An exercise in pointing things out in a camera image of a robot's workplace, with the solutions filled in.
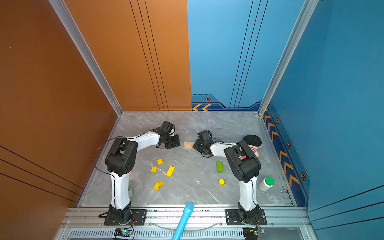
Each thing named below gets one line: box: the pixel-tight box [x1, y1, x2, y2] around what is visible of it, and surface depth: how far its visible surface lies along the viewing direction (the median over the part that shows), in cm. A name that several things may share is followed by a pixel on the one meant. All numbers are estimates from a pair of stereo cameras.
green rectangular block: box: [216, 161, 224, 173], surface depth 91 cm
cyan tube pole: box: [172, 202, 194, 240], surface depth 72 cm
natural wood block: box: [184, 142, 195, 150], surface depth 101 cm
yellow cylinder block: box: [218, 178, 226, 187], surface depth 84 cm
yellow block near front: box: [153, 181, 165, 192], surface depth 84 cm
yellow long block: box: [166, 166, 176, 178], surface depth 90 cm
